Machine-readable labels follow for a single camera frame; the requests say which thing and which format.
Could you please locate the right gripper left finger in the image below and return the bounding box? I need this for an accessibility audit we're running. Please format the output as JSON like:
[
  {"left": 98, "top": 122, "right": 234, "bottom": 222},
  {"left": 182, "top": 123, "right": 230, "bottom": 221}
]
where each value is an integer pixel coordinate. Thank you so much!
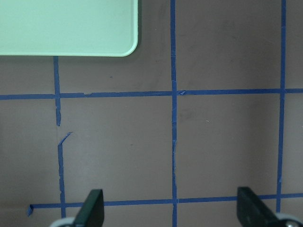
[{"left": 73, "top": 189, "right": 105, "bottom": 227}]

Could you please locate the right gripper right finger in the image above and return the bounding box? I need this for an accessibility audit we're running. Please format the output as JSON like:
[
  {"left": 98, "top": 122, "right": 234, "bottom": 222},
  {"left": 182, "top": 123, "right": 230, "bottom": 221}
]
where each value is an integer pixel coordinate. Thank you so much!
[{"left": 237, "top": 187, "right": 279, "bottom": 227}]

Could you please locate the light green tray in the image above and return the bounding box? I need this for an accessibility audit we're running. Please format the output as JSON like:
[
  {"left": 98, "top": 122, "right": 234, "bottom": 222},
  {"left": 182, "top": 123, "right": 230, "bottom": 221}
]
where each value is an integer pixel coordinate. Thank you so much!
[{"left": 0, "top": 0, "right": 139, "bottom": 57}]

